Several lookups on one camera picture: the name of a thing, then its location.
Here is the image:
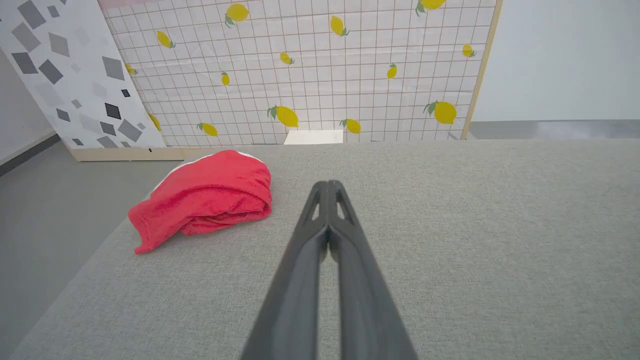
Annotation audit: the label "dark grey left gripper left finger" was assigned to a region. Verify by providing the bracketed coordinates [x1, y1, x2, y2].
[240, 180, 330, 360]

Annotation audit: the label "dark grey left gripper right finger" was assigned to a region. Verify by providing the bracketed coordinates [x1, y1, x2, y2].
[329, 180, 419, 360]

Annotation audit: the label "red shorts with white stripe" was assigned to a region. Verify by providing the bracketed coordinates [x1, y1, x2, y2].
[128, 149, 273, 255]

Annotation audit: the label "small white box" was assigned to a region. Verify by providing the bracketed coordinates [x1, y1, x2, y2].
[284, 130, 345, 146]

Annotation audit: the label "lemon print grid panel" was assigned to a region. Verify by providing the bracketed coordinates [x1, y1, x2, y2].
[98, 0, 504, 148]

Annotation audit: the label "grey terrazzo pattern panel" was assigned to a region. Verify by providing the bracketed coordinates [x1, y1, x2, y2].
[0, 0, 167, 150]

